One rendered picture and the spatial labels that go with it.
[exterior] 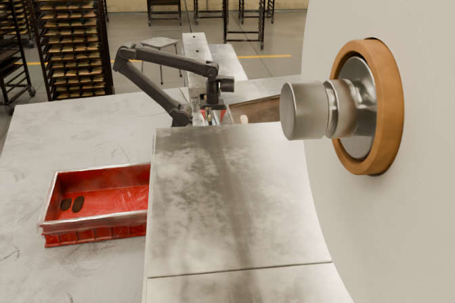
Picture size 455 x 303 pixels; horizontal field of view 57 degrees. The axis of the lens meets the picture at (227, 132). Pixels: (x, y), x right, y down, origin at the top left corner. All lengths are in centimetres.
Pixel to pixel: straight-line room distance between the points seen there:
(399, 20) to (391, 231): 11
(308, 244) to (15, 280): 97
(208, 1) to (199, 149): 802
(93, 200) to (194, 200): 91
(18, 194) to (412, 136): 169
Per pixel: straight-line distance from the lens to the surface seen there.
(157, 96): 193
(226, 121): 221
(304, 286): 66
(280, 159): 93
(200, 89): 239
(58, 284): 139
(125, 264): 140
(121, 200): 165
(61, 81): 428
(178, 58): 185
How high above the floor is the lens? 178
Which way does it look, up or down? 27 degrees down
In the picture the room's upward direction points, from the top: straight up
